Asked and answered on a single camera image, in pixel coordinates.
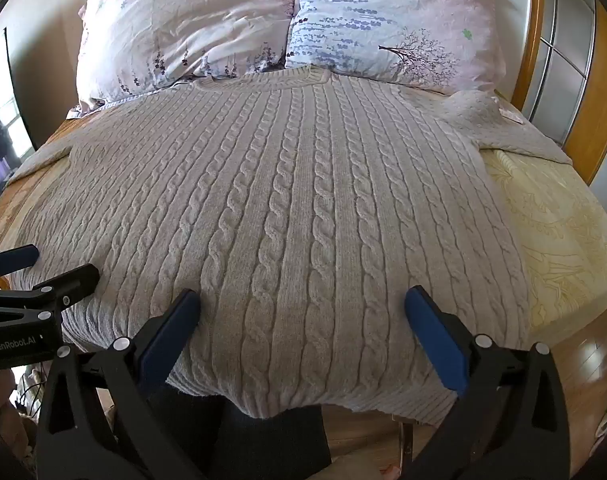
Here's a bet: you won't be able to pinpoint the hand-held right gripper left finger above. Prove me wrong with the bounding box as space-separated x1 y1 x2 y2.
36 288 207 480

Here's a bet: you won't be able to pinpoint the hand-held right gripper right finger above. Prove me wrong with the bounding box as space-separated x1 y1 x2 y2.
404 286 569 480

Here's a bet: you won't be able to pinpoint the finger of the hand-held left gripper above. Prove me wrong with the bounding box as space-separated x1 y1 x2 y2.
0 244 40 282
0 264 101 331

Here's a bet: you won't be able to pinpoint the beige cable knit sweater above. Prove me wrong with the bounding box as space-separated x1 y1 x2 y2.
4 65 574 423

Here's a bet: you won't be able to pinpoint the person's dark trousers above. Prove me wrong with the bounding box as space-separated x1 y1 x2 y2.
146 385 333 480

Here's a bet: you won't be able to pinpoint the pink pillow with purple flowers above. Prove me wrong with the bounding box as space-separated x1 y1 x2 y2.
66 0 297 118

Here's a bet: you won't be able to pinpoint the wooden framed glass door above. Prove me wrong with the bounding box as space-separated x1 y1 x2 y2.
511 0 607 187

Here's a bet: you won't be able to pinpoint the pink pillow with tree print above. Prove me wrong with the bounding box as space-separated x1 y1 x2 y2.
284 0 504 97

